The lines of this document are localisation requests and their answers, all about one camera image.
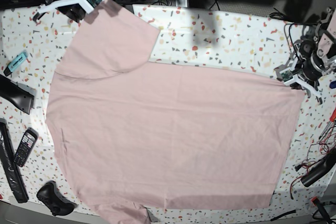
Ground blue object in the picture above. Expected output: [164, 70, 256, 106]
[329, 81, 336, 89]

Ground black game controller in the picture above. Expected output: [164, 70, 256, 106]
[36, 180, 77, 216]

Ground red handled screwdriver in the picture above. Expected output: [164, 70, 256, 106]
[319, 109, 336, 139]

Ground pink T-shirt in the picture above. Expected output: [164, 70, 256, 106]
[46, 0, 305, 223]

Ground small black red tool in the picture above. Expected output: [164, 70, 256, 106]
[312, 197, 335, 224]

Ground black cordless phone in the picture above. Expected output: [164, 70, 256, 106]
[14, 127, 38, 167]

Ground red and black wires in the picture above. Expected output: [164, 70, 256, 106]
[290, 124, 336, 200]

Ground turquoise highlighter pen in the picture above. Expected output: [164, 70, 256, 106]
[3, 51, 28, 77]

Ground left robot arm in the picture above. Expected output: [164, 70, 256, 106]
[275, 7, 335, 104]

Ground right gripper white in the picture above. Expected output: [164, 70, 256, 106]
[36, 0, 103, 20]

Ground long black bar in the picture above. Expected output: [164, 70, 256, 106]
[1, 119, 29, 204]

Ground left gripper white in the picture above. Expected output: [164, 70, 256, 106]
[274, 61, 323, 105]

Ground terrazzo pattern table cover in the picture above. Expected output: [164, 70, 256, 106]
[1, 5, 335, 223]

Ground black cylindrical tool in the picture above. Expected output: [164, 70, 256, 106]
[301, 152, 335, 187]

